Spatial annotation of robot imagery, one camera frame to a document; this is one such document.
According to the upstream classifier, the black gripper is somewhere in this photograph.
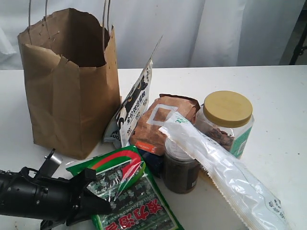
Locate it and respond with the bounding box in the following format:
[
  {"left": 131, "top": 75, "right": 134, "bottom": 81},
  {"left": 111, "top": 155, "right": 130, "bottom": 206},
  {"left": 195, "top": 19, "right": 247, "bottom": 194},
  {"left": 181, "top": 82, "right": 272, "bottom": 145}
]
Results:
[{"left": 34, "top": 149, "right": 112, "bottom": 230}]

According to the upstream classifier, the green seaweed snack package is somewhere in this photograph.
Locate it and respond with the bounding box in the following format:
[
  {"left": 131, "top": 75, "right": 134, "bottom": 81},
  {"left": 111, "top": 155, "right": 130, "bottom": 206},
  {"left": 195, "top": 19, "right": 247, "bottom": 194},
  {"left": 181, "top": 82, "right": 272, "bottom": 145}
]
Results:
[{"left": 66, "top": 146, "right": 183, "bottom": 230}]

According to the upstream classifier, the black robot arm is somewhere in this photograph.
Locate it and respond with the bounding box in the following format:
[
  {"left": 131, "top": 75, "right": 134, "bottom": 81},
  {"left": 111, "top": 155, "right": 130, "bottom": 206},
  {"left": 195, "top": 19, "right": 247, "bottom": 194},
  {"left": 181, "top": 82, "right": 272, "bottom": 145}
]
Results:
[{"left": 0, "top": 150, "right": 112, "bottom": 230}]

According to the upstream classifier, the brown coffee pouch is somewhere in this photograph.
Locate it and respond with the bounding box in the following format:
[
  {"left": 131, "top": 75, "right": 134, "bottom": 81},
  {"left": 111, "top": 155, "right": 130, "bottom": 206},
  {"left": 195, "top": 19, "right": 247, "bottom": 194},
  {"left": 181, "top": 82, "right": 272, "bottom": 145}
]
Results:
[{"left": 129, "top": 94, "right": 200, "bottom": 156}]

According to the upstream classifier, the brown paper bag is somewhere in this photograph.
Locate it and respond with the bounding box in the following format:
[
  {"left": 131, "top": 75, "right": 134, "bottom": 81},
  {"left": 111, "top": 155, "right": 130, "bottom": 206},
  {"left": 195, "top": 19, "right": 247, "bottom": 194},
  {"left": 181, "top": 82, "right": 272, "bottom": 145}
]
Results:
[{"left": 18, "top": 0, "right": 120, "bottom": 159}]

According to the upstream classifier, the dark blue small packet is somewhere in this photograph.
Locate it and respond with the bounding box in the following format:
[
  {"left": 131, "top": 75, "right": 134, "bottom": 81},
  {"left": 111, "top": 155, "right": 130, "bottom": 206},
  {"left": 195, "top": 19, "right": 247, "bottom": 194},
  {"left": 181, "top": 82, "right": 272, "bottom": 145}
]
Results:
[{"left": 138, "top": 149, "right": 164, "bottom": 178}]

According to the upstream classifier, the small dark spice jar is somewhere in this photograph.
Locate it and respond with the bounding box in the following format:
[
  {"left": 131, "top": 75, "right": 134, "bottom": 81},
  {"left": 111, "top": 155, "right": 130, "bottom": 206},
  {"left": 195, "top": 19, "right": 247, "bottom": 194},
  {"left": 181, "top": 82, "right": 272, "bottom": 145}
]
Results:
[{"left": 162, "top": 138, "right": 200, "bottom": 194}]

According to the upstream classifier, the white black cat pouch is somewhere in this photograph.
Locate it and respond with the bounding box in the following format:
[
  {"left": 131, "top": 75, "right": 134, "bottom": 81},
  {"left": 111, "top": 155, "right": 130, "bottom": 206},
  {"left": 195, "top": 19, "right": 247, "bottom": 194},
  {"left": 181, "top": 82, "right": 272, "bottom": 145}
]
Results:
[{"left": 102, "top": 38, "right": 162, "bottom": 149}]

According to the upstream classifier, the yellow lid plastic jar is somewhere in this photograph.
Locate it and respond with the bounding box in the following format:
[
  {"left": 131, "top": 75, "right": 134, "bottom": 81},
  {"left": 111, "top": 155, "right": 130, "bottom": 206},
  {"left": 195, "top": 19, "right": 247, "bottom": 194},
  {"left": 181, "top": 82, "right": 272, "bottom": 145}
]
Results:
[{"left": 195, "top": 91, "right": 254, "bottom": 158}]

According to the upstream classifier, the long white plastic package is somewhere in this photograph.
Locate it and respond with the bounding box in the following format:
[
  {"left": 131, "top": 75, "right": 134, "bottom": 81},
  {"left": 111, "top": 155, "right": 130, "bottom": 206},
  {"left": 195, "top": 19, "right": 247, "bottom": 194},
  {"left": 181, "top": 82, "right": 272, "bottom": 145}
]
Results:
[{"left": 159, "top": 112, "right": 291, "bottom": 230}]

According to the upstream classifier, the dark stand in background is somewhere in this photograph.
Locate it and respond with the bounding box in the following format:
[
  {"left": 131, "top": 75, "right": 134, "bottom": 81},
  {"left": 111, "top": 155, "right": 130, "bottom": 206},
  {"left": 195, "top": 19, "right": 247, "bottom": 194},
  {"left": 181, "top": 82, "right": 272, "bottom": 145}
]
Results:
[{"left": 289, "top": 11, "right": 307, "bottom": 65}]

